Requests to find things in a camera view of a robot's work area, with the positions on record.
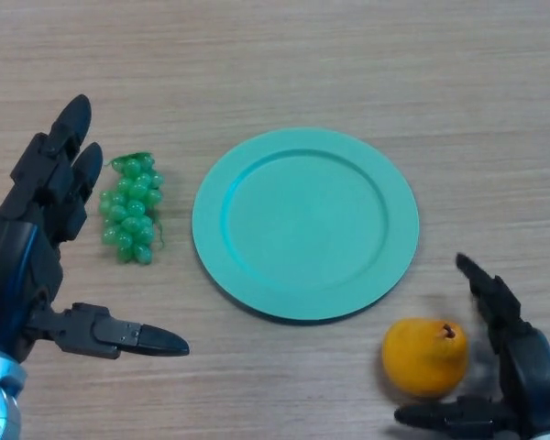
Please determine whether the green grape bunch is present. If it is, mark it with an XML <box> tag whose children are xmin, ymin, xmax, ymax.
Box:
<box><xmin>99</xmin><ymin>151</ymin><xmax>166</xmax><ymax>266</ymax></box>

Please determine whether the yellow pear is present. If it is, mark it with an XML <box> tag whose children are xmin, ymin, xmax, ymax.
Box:
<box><xmin>381</xmin><ymin>317</ymin><xmax>468</xmax><ymax>399</ymax></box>

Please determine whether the green round plate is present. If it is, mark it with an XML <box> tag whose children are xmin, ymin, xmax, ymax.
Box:
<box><xmin>192</xmin><ymin>126</ymin><xmax>421</xmax><ymax>325</ymax></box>

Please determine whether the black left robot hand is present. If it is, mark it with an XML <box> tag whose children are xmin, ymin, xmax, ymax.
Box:
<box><xmin>0</xmin><ymin>93</ymin><xmax>191</xmax><ymax>368</ymax></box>

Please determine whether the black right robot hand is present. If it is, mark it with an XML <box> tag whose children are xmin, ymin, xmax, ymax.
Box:
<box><xmin>393</xmin><ymin>252</ymin><xmax>550</xmax><ymax>440</ymax></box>

